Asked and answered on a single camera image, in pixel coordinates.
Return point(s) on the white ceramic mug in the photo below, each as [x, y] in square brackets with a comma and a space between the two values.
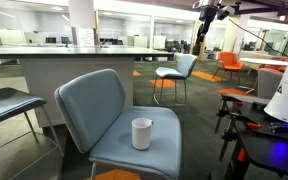
[140, 136]

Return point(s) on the black bar stool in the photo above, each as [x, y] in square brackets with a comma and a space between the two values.
[4, 103]

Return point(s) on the light blue padded chair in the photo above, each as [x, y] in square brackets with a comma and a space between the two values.
[90, 103]
[185, 65]

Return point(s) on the grey counter table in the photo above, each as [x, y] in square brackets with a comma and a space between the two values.
[67, 71]

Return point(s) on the grey armchair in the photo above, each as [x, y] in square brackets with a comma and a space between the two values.
[267, 83]

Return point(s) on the black workbench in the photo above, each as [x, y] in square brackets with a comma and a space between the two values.
[270, 150]

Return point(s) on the orange armchair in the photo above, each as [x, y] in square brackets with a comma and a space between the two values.
[228, 60]

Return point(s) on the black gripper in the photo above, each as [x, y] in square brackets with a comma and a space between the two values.
[208, 13]

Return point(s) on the white paper sign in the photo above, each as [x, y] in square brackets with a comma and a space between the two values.
[86, 37]

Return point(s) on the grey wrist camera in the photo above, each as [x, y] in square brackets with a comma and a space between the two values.
[225, 12]

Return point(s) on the white pillar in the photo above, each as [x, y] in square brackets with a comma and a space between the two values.
[80, 15]

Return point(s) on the round white table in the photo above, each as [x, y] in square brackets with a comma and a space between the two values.
[262, 61]

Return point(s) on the black computer monitor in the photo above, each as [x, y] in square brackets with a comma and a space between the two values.
[66, 40]

